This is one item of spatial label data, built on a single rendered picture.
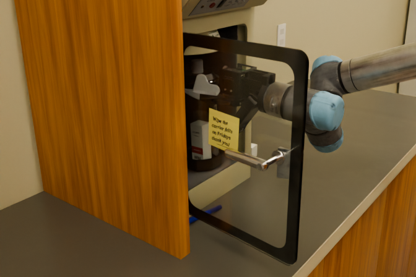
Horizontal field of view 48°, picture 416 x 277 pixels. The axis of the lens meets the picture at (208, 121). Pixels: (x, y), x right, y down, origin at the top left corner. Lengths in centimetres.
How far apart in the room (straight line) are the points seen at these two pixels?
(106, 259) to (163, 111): 34
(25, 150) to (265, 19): 119
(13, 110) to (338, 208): 84
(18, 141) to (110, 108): 37
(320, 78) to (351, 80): 7
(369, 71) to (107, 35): 55
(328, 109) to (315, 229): 31
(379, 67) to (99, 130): 61
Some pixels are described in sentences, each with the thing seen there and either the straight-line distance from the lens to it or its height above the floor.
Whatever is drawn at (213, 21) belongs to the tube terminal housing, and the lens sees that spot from 105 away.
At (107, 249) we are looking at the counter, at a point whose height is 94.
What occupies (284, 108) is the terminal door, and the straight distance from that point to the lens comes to 78.
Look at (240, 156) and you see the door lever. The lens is 80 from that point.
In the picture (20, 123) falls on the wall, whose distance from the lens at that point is 128.
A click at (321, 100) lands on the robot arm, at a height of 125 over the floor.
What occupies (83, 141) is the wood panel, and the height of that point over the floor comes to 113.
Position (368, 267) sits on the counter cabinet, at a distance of 160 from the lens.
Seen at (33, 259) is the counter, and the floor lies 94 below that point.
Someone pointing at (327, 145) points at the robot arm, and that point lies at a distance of 106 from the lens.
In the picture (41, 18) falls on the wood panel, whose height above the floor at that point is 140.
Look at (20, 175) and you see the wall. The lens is 132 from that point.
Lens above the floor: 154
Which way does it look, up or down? 20 degrees down
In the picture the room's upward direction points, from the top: 1 degrees counter-clockwise
